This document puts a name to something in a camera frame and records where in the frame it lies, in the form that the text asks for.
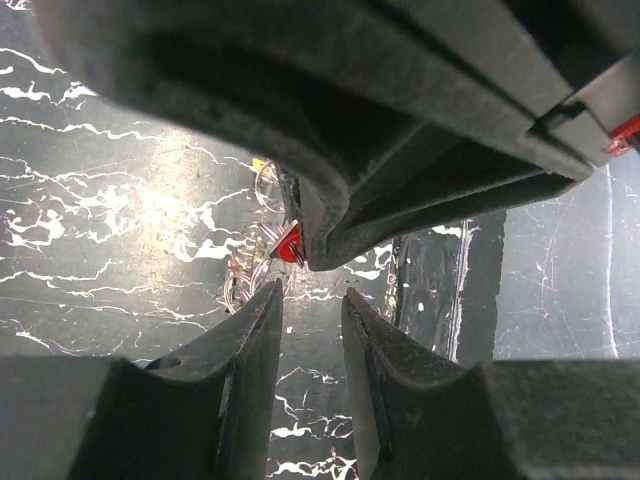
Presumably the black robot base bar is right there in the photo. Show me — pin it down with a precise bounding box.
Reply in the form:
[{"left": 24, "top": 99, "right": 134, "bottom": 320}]
[{"left": 391, "top": 211, "right": 506, "bottom": 367}]

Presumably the black disc with keyrings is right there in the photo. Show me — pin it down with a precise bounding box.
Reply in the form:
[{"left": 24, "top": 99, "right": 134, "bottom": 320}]
[{"left": 219, "top": 158, "right": 300, "bottom": 314}]

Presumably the red key tag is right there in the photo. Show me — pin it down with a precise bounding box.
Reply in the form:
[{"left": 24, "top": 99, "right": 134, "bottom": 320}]
[{"left": 269, "top": 220, "right": 306, "bottom": 267}]

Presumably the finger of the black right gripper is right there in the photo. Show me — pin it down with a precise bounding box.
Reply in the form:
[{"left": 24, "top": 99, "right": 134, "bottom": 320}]
[
  {"left": 34, "top": 1, "right": 593, "bottom": 271},
  {"left": 324, "top": 124, "right": 571, "bottom": 251}
]

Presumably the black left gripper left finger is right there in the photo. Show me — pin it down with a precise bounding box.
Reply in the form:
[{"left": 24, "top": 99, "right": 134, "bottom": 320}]
[{"left": 1, "top": 281, "right": 283, "bottom": 479}]

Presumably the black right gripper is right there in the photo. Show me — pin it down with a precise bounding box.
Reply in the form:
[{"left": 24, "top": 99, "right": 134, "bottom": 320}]
[{"left": 369, "top": 1, "right": 639, "bottom": 164}]

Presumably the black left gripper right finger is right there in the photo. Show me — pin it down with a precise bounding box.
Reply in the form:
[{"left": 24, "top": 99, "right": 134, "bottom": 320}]
[{"left": 341, "top": 289, "right": 639, "bottom": 479}]

